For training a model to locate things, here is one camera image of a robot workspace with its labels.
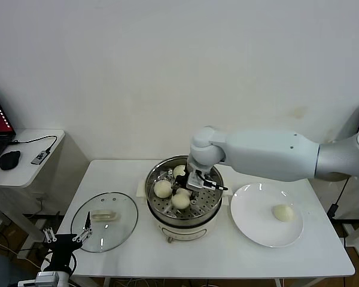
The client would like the grey usb hub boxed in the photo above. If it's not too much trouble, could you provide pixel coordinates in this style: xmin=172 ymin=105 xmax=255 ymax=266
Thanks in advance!
xmin=31 ymin=151 xmax=48 ymax=166

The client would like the white steamed baozi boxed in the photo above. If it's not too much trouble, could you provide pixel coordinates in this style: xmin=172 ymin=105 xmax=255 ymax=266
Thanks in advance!
xmin=154 ymin=180 xmax=173 ymax=199
xmin=271 ymin=204 xmax=296 ymax=222
xmin=172 ymin=164 xmax=188 ymax=179
xmin=171 ymin=193 xmax=191 ymax=210

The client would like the black power cable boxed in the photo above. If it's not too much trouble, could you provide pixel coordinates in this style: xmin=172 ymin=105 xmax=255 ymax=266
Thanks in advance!
xmin=327 ymin=176 xmax=352 ymax=221

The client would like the round glass pot lid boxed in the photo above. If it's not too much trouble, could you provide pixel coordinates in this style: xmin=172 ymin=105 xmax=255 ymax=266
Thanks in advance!
xmin=71 ymin=192 xmax=138 ymax=254

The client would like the black usb cable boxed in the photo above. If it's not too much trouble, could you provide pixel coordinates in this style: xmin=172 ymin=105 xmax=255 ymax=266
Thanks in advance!
xmin=8 ymin=136 xmax=58 ymax=156

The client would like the cream electric cooker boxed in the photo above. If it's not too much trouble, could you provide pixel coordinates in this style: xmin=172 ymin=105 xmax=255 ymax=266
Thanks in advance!
xmin=136 ymin=178 xmax=233 ymax=245

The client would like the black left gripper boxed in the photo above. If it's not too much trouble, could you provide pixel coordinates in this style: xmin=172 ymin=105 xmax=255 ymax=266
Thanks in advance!
xmin=42 ymin=211 xmax=93 ymax=267

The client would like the white round plate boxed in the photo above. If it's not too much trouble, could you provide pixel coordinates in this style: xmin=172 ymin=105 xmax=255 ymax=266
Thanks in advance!
xmin=230 ymin=182 xmax=305 ymax=248

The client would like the black computer mouse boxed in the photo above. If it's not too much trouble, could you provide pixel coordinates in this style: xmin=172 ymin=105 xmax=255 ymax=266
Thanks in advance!
xmin=0 ymin=150 xmax=22 ymax=171

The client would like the stainless steel steamer basket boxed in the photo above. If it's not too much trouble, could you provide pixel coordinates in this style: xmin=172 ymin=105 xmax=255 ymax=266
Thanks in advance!
xmin=145 ymin=155 xmax=224 ymax=227

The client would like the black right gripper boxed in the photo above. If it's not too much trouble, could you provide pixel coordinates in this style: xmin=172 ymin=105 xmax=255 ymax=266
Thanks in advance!
xmin=171 ymin=163 xmax=212 ymax=207

